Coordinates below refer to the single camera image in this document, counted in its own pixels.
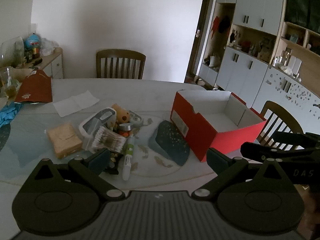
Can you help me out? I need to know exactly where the wooden chair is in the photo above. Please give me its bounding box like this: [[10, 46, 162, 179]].
[[96, 49, 147, 80], [256, 101, 304, 147]]

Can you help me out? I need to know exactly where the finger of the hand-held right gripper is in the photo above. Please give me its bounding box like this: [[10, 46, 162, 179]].
[[240, 141, 320, 163], [272, 131, 320, 149]]

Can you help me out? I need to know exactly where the red hanging cloth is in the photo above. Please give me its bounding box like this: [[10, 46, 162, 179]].
[[210, 16, 220, 39]]

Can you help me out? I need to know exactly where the clear plastic bag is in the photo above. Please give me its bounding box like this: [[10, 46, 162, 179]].
[[39, 38, 56, 56]]

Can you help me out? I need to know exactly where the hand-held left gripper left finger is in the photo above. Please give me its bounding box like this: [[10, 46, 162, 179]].
[[32, 148, 125, 201]]

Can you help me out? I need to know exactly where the glass jar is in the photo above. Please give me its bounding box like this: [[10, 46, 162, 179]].
[[272, 51, 292, 67]]

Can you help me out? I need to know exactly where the black gold-dotted packet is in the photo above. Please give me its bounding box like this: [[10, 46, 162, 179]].
[[105, 151, 123, 176]]

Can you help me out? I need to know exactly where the bag of cotton swabs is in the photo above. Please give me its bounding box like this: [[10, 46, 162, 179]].
[[91, 126, 127, 153]]

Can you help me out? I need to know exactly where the dark speckled pad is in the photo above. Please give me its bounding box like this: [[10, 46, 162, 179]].
[[148, 120, 191, 167]]

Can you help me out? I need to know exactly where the white green marker pen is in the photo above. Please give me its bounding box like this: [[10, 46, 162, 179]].
[[122, 136, 135, 181]]

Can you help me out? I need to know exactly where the dark bottle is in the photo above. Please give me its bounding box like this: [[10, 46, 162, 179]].
[[25, 49, 40, 63]]

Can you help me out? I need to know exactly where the blue cloth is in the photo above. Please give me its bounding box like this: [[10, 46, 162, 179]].
[[0, 102, 24, 128]]

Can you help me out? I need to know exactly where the brown plush toy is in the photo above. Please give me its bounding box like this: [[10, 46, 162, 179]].
[[111, 103, 132, 124]]

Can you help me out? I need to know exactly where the white wall cabinet unit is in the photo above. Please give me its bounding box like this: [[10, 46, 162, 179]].
[[197, 0, 320, 128]]

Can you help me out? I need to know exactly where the white canister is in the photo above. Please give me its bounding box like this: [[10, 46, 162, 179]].
[[289, 56, 302, 74]]

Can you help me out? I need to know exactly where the tan sponge block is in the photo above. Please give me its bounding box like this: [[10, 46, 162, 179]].
[[47, 122, 83, 159]]

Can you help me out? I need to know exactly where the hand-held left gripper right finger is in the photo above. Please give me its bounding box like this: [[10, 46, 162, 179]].
[[191, 147, 293, 201]]

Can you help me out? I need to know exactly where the white paper napkin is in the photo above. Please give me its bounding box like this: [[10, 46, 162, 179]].
[[53, 90, 100, 117]]

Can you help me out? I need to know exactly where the blue round toy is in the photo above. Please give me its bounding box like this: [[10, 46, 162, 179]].
[[24, 33, 42, 50]]

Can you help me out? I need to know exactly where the glass bottle yellow liquid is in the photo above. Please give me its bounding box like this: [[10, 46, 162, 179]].
[[0, 66, 22, 99]]

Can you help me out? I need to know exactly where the white wood-topped sideboard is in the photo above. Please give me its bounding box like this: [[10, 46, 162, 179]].
[[15, 47, 64, 79]]

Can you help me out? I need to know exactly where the red cardboard shoe box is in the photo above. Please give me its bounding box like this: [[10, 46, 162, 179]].
[[170, 90, 267, 162]]

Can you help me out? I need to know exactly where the dark brown door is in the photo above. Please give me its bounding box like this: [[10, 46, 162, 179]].
[[185, 0, 217, 83]]

